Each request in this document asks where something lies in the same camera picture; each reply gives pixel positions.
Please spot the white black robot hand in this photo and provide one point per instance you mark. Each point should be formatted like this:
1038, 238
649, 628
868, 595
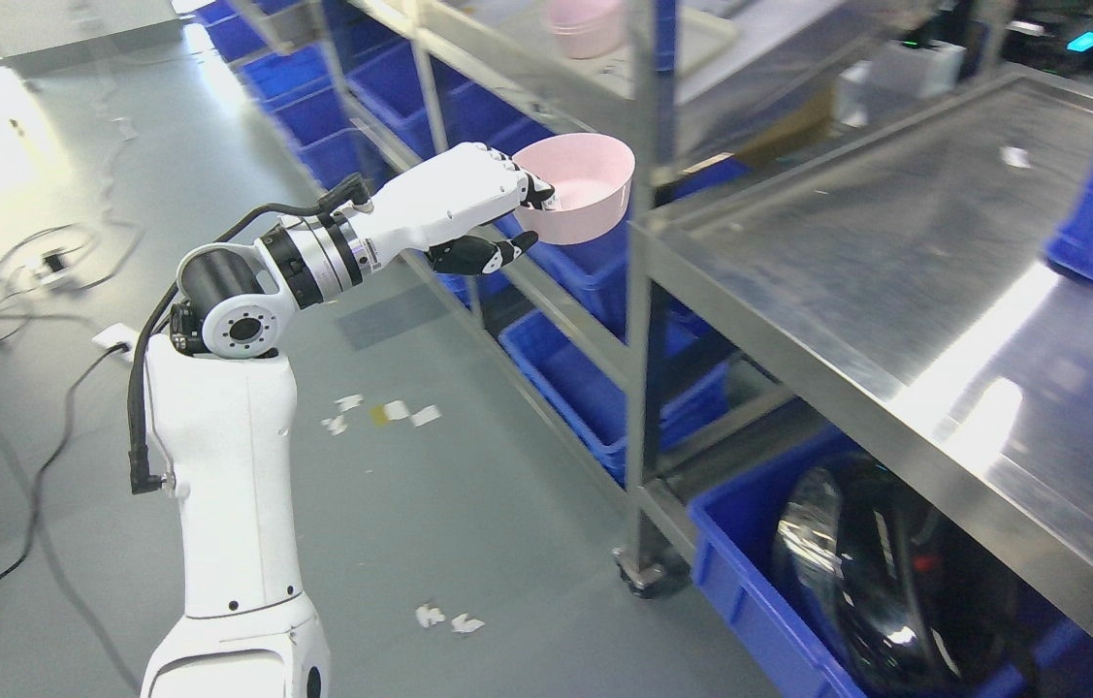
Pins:
435, 206

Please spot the pink ikea bowl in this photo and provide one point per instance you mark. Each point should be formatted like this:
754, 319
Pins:
592, 176

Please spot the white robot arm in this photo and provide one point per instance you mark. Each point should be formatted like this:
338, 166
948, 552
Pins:
220, 403

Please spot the blue bin centre shelf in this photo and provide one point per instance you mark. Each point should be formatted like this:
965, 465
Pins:
592, 405

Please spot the stainless steel shelf rack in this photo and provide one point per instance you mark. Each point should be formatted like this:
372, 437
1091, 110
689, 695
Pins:
311, 264

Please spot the beige bear tray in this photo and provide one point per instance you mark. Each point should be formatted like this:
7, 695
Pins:
693, 37

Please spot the blue bin with helmet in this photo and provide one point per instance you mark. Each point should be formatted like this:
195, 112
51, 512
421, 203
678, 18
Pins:
736, 523

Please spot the stainless steel table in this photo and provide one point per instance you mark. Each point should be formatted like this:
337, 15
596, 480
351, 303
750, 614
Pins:
898, 283

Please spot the black helmet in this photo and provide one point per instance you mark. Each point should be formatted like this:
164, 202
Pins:
909, 603

